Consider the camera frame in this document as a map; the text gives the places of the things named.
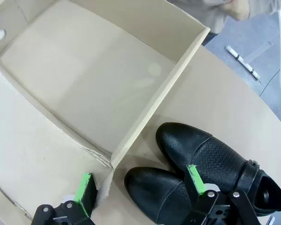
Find person torso beige sweater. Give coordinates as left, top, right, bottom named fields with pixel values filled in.
left=170, top=0, right=230, bottom=35

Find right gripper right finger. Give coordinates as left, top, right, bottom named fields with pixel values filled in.
left=184, top=165, right=260, bottom=225

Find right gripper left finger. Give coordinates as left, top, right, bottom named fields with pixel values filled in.
left=32, top=172, right=99, bottom=225

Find black leather ankle shoe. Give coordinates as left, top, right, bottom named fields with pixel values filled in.
left=155, top=122, right=281, bottom=218
left=124, top=166, right=202, bottom=225

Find person hand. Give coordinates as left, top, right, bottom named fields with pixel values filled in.
left=224, top=0, right=251, bottom=21

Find white stick black bands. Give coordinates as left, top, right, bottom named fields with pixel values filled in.
left=225, top=45, right=260, bottom=82

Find brown cardboard shoe box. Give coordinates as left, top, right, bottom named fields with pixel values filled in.
left=0, top=0, right=211, bottom=225

